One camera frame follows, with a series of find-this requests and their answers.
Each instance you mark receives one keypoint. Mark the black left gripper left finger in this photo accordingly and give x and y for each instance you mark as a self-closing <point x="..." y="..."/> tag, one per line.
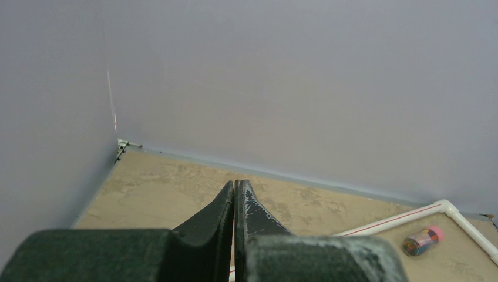
<point x="197" y="250"/>

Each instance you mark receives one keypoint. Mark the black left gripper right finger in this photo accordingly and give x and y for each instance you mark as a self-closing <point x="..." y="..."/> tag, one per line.
<point x="265" y="250"/>

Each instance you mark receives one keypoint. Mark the colourful tube with pink cap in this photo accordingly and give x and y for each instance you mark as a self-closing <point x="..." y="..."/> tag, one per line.
<point x="419" y="243"/>

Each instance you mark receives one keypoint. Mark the metal corner bracket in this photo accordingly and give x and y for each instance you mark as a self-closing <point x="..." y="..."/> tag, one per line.
<point x="122" y="146"/>

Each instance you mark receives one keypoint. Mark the white PVC pipe frame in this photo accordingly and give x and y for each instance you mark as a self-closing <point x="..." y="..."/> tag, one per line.
<point x="440" y="206"/>

